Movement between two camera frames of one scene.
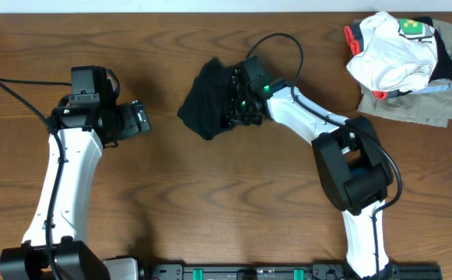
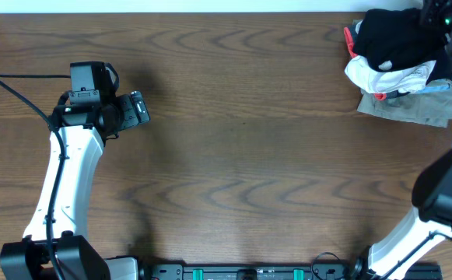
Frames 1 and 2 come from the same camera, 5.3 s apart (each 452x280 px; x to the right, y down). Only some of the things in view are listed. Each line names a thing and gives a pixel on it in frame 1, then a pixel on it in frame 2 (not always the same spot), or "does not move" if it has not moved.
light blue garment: [437, 86] does not move
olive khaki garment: [435, 108] does not move
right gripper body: [240, 110] to [450, 15]
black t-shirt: [204, 106] to [403, 37]
